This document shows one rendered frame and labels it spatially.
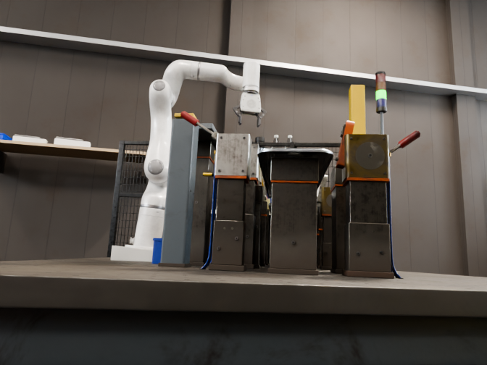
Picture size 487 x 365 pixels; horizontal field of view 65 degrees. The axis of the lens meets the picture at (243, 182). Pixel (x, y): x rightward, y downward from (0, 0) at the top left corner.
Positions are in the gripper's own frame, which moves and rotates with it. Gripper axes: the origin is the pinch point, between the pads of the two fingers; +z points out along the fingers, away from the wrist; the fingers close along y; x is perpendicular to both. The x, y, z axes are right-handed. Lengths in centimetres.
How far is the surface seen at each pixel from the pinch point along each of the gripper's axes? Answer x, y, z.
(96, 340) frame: -119, -47, 74
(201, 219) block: -42, -26, 51
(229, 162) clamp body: -79, -23, 39
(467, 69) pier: 259, 380, -208
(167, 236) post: -64, -37, 58
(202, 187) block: -41, -26, 40
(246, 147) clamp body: -80, -19, 34
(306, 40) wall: 281, 141, -225
